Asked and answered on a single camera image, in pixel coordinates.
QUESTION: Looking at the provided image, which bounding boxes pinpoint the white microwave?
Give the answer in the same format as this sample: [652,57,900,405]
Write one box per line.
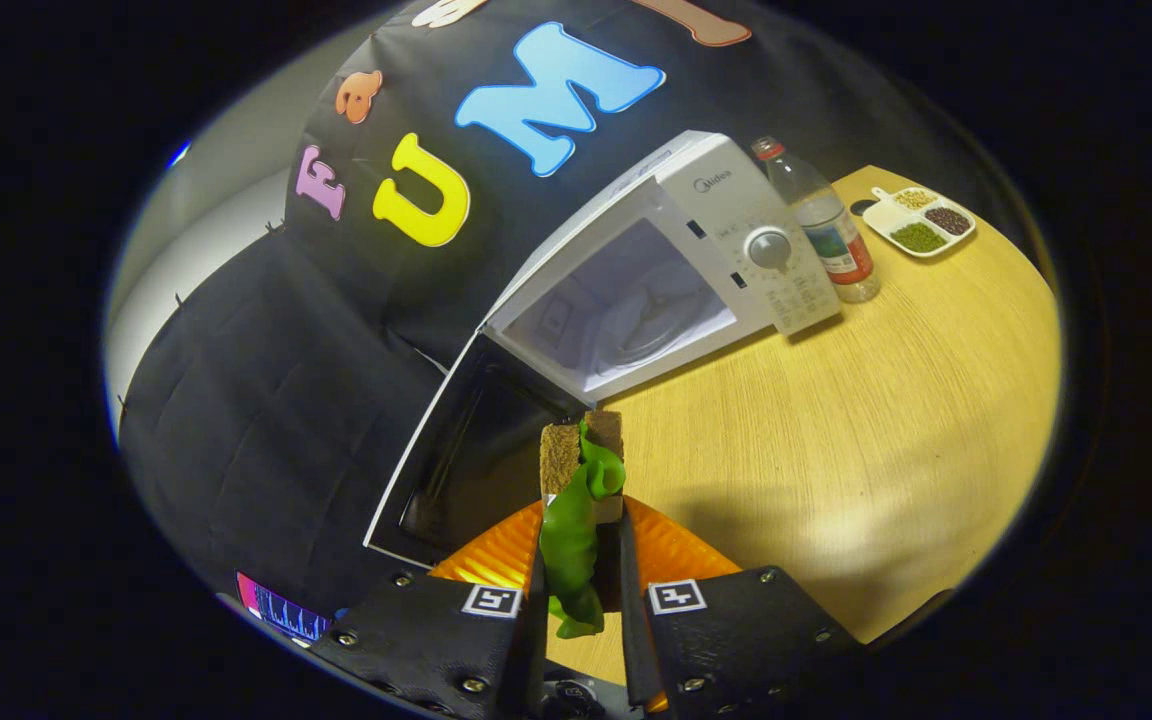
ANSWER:
[364,130,844,571]

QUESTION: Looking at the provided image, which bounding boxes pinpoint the black backdrop cloth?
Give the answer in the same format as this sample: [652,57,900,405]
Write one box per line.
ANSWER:
[116,0,897,621]

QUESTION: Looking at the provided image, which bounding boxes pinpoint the computer monitor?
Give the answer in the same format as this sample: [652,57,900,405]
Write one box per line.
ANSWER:
[236,572,337,646]

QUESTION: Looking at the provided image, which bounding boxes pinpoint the clear plastic bottle red label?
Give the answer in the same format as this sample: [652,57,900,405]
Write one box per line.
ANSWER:
[750,136,882,304]

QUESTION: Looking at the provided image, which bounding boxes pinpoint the white divided dish of beans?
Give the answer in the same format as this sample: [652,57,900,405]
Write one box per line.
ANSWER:
[861,185,977,259]

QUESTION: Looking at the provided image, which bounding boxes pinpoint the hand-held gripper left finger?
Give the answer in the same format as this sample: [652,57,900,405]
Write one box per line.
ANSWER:
[311,498,547,720]

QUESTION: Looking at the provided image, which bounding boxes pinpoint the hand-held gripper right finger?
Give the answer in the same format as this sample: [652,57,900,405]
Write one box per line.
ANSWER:
[619,495,862,720]

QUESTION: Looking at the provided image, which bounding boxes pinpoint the lettuce sandwich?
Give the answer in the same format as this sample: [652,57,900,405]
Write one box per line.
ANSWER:
[538,410,628,641]

